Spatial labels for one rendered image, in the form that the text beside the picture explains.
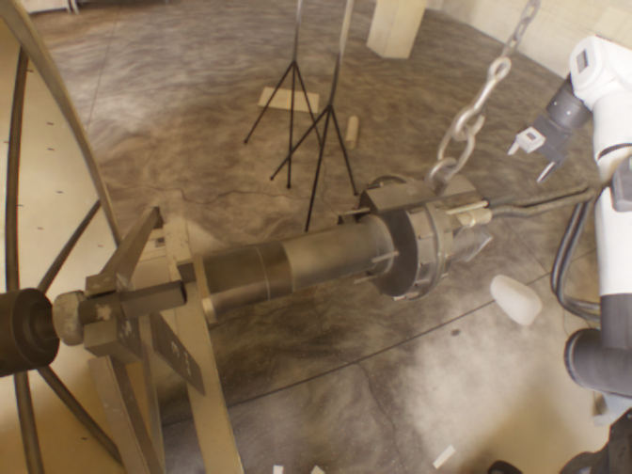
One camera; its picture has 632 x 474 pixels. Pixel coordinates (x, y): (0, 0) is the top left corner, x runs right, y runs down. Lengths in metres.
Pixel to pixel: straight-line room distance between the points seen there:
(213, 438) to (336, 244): 0.90
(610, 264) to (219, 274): 0.61
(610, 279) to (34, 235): 1.69
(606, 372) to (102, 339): 0.77
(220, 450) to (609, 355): 1.13
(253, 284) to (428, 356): 1.30
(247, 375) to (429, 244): 1.09
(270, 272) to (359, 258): 0.19
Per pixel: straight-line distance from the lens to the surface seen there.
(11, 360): 0.64
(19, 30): 1.04
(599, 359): 0.56
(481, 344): 1.92
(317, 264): 0.57
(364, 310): 1.65
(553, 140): 0.80
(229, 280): 0.53
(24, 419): 0.69
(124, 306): 0.59
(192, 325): 1.36
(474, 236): 0.91
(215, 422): 1.25
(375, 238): 0.63
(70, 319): 0.60
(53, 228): 1.46
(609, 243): 0.57
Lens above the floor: 1.43
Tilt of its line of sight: 53 degrees down
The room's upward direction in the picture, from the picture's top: 10 degrees clockwise
